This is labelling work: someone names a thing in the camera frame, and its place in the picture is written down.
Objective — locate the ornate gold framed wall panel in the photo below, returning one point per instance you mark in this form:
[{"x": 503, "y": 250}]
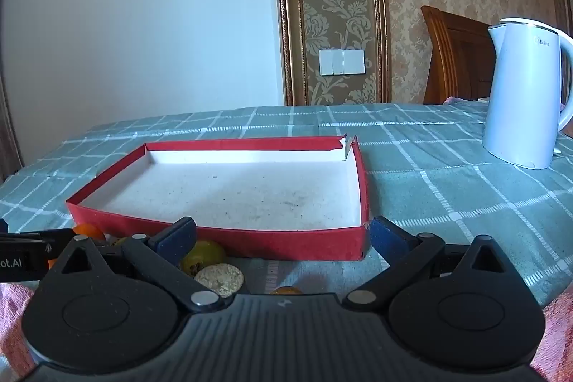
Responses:
[{"x": 331, "y": 6}]

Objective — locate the pink towel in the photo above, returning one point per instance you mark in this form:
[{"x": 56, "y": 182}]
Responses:
[{"x": 559, "y": 328}]

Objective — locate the green checked bedsheet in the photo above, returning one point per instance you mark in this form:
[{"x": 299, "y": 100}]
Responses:
[{"x": 447, "y": 185}]

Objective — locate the short eggplant piece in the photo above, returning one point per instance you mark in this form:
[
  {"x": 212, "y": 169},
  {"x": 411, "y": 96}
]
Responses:
[{"x": 219, "y": 277}]

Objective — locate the red shallow cardboard box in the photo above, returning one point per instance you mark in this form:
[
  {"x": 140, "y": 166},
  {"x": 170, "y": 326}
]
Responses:
[{"x": 250, "y": 194}]

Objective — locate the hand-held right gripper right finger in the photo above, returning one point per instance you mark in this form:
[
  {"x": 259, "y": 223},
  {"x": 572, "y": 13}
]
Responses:
[{"x": 389, "y": 239}]

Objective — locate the pink patterned cloth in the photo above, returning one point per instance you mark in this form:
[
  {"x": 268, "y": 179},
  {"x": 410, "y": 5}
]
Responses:
[{"x": 465, "y": 99}]

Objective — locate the small orange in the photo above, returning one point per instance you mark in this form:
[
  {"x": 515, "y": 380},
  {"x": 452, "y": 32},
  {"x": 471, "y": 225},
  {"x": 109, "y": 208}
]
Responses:
[{"x": 87, "y": 230}]

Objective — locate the white light switch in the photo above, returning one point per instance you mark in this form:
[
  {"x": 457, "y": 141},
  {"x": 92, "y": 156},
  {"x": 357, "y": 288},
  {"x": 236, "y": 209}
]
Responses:
[{"x": 342, "y": 62}]

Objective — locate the white electric kettle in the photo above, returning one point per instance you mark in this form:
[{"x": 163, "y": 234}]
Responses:
[{"x": 523, "y": 95}]

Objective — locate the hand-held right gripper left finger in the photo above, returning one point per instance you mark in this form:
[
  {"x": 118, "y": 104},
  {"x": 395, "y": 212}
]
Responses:
[{"x": 174, "y": 239}]

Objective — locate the green tomato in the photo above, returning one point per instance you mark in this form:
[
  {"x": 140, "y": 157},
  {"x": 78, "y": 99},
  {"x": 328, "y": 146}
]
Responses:
[{"x": 203, "y": 256}]

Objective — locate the wooden headboard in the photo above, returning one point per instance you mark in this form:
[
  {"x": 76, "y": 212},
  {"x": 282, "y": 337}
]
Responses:
[{"x": 461, "y": 60}]

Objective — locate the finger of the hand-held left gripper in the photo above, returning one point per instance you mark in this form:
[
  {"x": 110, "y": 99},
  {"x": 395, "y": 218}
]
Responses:
[{"x": 36, "y": 237}]

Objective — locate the large orange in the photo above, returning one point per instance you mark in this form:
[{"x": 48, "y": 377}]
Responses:
[{"x": 286, "y": 290}]

